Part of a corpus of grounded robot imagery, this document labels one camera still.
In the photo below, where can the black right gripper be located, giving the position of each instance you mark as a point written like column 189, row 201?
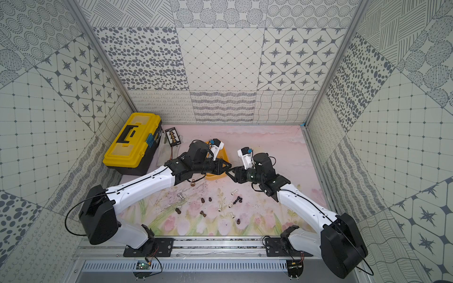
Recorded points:
column 239, row 172

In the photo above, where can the black knight chess piece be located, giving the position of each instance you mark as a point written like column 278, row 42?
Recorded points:
column 239, row 199

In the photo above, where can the yellow black toolbox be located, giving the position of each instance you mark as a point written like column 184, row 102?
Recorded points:
column 133, row 149

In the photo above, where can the yellow plastic storage tray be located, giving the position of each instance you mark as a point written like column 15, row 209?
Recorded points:
column 220, row 159

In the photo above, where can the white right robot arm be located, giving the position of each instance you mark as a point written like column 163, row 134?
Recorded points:
column 335, row 238

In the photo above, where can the black chess picture card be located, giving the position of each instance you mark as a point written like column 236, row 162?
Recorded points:
column 173, row 137

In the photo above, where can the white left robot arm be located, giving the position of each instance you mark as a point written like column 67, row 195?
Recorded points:
column 100, row 212

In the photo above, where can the clear plastic bag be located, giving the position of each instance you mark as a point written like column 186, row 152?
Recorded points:
column 166, row 152

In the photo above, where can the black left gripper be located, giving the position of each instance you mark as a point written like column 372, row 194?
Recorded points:
column 217, row 166

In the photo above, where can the aluminium rail base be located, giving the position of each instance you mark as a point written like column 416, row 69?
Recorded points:
column 197, row 260

